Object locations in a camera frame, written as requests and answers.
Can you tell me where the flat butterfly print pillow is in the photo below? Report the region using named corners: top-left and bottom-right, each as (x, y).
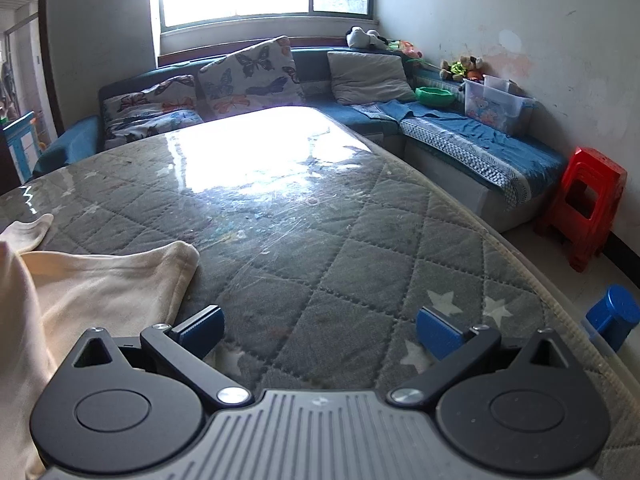
top-left (102, 74), bottom-right (205, 143)

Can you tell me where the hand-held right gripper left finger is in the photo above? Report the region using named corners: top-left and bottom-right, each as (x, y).
top-left (65, 305), bottom-right (253, 408)

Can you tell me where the panda plush toy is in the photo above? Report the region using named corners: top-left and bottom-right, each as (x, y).
top-left (345, 26), bottom-right (391, 52)

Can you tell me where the blue plastic stool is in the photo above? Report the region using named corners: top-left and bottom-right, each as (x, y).
top-left (585, 285), bottom-right (640, 353)

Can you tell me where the dark wooden door frame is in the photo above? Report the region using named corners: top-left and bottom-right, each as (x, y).
top-left (37, 0), bottom-right (68, 133)

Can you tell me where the cream sweatshirt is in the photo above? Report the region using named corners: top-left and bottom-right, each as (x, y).
top-left (0, 213), bottom-right (201, 480)

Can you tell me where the blue sofa blanket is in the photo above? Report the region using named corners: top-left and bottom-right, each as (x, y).
top-left (380, 100), bottom-right (568, 186)

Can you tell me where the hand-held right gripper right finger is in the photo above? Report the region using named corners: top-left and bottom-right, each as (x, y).
top-left (389, 306), bottom-right (576, 407)

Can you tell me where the red plastic stool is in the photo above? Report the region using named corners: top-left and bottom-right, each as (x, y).
top-left (534, 146), bottom-right (628, 273)

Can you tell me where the grey pillow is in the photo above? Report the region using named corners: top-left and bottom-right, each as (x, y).
top-left (327, 51), bottom-right (418, 107)

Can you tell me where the blue white cabinet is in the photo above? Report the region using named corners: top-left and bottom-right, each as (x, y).
top-left (2, 110), bottom-right (41, 183)

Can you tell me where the pink green toy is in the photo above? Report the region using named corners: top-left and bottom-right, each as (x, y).
top-left (390, 39), bottom-right (423, 60)

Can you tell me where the clear plastic storage box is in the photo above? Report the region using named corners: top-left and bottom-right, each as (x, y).
top-left (462, 75), bottom-right (536, 136)

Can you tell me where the blue corner sofa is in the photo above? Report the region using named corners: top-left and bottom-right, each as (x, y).
top-left (32, 45), bottom-right (568, 231)

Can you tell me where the brown bear plush toy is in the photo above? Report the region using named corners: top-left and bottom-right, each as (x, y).
top-left (460, 55), bottom-right (485, 81)

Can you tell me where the green plastic bowl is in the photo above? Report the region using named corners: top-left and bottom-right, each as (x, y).
top-left (415, 86), bottom-right (457, 107)

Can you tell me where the upright butterfly print pillow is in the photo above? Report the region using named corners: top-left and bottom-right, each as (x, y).
top-left (197, 35), bottom-right (306, 118)

